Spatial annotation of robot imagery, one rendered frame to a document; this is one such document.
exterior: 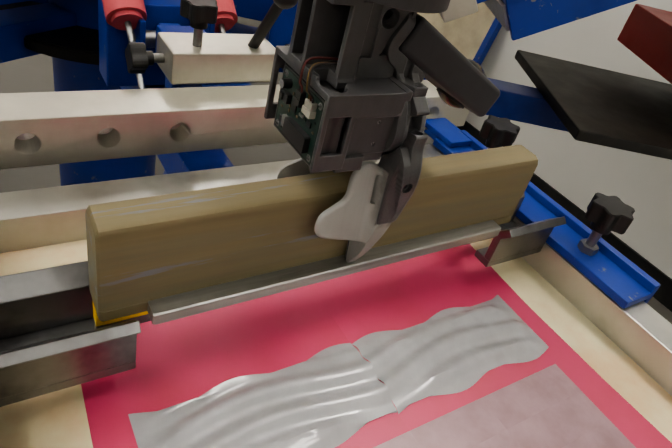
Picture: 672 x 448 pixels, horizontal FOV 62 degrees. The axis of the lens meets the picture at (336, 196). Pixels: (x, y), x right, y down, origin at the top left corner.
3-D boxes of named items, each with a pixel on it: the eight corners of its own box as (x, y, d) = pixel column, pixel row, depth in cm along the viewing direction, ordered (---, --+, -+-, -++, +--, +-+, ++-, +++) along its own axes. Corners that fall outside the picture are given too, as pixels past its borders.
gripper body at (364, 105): (260, 123, 39) (291, -59, 32) (360, 116, 44) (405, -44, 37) (311, 185, 34) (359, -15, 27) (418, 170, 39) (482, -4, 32)
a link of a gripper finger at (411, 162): (350, 204, 41) (369, 91, 38) (369, 201, 42) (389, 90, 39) (387, 235, 38) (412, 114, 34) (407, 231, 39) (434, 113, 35)
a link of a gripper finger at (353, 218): (295, 270, 41) (309, 156, 37) (360, 255, 44) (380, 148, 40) (316, 294, 39) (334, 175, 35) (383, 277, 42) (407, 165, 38)
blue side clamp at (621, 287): (625, 332, 58) (662, 284, 54) (597, 345, 56) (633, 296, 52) (447, 172, 78) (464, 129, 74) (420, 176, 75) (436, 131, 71)
